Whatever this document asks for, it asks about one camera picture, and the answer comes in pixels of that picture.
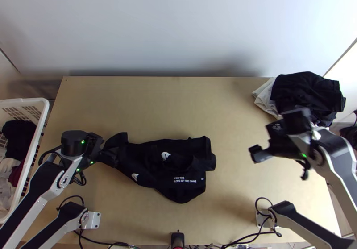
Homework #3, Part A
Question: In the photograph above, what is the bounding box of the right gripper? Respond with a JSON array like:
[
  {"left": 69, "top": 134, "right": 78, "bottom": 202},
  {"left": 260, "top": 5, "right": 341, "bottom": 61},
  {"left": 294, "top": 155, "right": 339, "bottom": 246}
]
[{"left": 249, "top": 134, "right": 304, "bottom": 164}]

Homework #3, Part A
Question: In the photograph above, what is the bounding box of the black t-shirt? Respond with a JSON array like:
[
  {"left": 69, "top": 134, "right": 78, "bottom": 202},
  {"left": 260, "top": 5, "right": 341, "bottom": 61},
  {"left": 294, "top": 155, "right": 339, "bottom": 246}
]
[{"left": 99, "top": 132, "right": 218, "bottom": 204}]

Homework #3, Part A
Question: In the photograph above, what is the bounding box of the pile of folded clothes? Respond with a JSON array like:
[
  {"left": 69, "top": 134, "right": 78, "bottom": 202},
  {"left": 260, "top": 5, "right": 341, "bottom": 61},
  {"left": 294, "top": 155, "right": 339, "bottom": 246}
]
[{"left": 252, "top": 71, "right": 347, "bottom": 128}]

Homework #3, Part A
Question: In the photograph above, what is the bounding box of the white laundry basket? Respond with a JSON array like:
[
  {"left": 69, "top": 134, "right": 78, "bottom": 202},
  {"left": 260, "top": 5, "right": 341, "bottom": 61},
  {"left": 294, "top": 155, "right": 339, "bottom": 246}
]
[{"left": 0, "top": 97, "right": 50, "bottom": 224}]

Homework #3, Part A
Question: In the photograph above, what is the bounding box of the heap of clothes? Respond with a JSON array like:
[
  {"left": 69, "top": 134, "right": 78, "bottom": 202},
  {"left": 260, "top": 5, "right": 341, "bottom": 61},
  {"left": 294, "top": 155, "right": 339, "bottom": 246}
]
[{"left": 0, "top": 120, "right": 37, "bottom": 211}]

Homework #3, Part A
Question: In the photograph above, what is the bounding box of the black mounting pole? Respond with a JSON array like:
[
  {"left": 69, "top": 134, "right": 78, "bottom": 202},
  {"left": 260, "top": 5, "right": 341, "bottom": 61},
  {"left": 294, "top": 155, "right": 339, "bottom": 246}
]
[{"left": 170, "top": 232, "right": 185, "bottom": 249}]

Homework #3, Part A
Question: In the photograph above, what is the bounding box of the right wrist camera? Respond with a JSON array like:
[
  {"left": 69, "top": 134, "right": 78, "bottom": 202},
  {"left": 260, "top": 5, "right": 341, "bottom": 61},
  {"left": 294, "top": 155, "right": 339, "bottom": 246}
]
[{"left": 266, "top": 120, "right": 288, "bottom": 137}]

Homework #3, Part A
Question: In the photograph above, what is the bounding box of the black cable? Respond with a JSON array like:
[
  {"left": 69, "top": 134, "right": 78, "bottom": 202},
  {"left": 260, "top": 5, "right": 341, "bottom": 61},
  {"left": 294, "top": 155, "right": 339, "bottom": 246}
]
[
  {"left": 39, "top": 148, "right": 87, "bottom": 186},
  {"left": 223, "top": 230, "right": 283, "bottom": 248},
  {"left": 255, "top": 197, "right": 275, "bottom": 227},
  {"left": 56, "top": 195, "right": 86, "bottom": 211},
  {"left": 73, "top": 228, "right": 134, "bottom": 249},
  {"left": 299, "top": 159, "right": 317, "bottom": 180}
]

